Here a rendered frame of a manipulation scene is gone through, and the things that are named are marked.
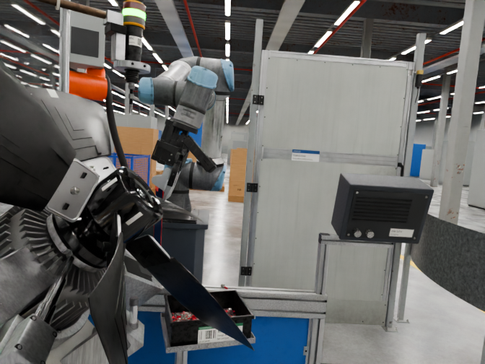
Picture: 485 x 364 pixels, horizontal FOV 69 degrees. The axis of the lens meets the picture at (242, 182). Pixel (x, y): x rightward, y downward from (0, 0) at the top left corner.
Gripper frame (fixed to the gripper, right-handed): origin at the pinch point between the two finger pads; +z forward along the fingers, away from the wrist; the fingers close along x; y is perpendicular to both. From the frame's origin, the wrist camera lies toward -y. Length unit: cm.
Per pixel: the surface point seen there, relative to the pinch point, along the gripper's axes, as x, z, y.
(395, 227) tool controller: -10, -14, -68
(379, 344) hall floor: -134, 72, -160
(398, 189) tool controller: -7, -25, -63
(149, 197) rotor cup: 29.8, -4.5, 0.1
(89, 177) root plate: 36.3, -5.7, 9.2
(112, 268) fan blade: 58, -2, -3
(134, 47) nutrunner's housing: 24.0, -30.1, 13.4
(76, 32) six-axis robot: -332, -79, 197
